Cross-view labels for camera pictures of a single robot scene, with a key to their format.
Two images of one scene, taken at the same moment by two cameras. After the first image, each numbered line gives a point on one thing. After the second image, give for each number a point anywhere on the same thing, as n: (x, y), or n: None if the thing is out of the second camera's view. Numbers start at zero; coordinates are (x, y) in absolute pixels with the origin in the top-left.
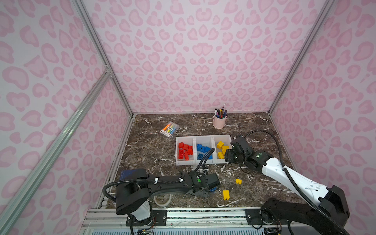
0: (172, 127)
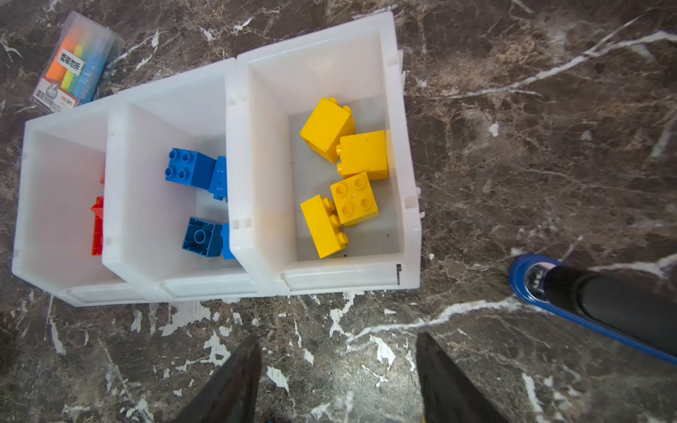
0: (78, 63)
